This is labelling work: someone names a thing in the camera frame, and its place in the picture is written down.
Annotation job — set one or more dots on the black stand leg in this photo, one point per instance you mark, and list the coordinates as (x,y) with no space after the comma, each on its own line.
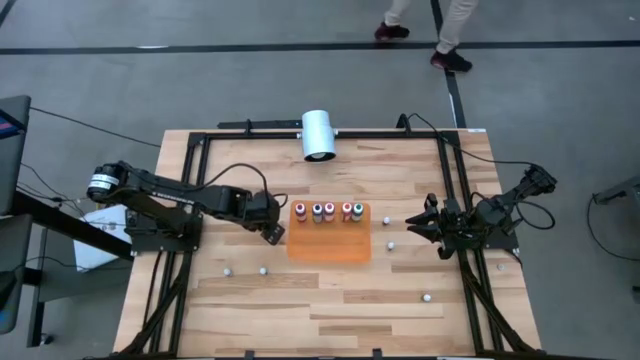
(35,320)

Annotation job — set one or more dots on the pink-capped food coloring bottle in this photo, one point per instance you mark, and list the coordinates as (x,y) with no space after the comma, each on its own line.
(329,210)

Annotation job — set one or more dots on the green-capped food coloring bottle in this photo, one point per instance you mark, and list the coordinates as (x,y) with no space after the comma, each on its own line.
(358,210)

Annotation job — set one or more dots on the person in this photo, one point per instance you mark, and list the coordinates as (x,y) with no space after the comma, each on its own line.
(454,25)

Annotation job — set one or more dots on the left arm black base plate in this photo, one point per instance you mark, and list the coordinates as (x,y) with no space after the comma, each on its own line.
(165,245)

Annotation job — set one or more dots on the white cylinder housing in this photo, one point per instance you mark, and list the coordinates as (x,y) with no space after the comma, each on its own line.
(317,135)

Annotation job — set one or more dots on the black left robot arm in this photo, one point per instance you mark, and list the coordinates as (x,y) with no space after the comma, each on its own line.
(165,192)

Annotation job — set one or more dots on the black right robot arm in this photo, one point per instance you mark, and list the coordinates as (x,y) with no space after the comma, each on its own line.
(505,205)

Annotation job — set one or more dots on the red-capped food coloring bottle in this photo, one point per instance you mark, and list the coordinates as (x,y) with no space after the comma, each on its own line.
(347,210)

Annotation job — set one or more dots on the translucent orange plastic tray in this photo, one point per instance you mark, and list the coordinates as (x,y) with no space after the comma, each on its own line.
(330,245)

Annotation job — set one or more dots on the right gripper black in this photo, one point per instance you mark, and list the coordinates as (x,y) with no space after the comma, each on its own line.
(455,222)

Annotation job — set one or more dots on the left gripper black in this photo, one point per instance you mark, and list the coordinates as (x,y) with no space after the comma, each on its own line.
(260,210)

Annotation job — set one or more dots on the red Chefmaster candy color bottle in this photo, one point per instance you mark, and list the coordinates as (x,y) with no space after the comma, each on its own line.
(300,211)

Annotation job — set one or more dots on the flat black bar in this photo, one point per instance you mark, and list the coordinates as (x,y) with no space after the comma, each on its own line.
(265,123)

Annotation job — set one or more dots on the white paper sheet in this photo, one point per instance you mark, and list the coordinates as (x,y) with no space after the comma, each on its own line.
(95,250)

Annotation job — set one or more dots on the grey stand foot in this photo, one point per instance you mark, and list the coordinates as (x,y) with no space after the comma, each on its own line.
(620,190)

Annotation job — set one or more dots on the black desk beam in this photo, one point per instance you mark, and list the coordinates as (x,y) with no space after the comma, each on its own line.
(65,225)

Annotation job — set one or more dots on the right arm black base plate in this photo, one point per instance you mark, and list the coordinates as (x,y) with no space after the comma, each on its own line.
(510,242)

